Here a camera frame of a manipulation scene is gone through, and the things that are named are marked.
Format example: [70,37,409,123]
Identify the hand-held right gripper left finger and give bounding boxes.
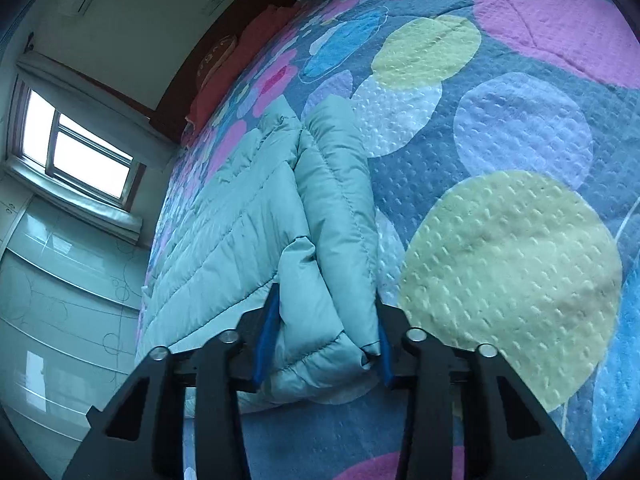
[62,282,281,480]

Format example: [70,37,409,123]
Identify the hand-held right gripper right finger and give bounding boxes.
[375,300,586,480]

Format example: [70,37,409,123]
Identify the light green puffer jacket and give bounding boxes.
[135,95,386,413]

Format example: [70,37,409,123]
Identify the glossy wardrobe with circle pattern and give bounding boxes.
[0,195,151,441]

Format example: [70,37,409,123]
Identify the bed with circle-print cover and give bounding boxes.
[145,0,640,480]

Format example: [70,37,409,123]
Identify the window beside wardrobe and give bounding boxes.
[5,75,147,211]

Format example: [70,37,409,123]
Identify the red pillow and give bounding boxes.
[185,4,301,131]

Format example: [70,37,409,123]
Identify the dark wooden headboard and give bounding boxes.
[149,0,311,147]

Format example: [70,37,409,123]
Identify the brown cushion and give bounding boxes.
[195,35,238,79]

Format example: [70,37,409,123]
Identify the white curtain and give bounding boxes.
[16,52,152,122]

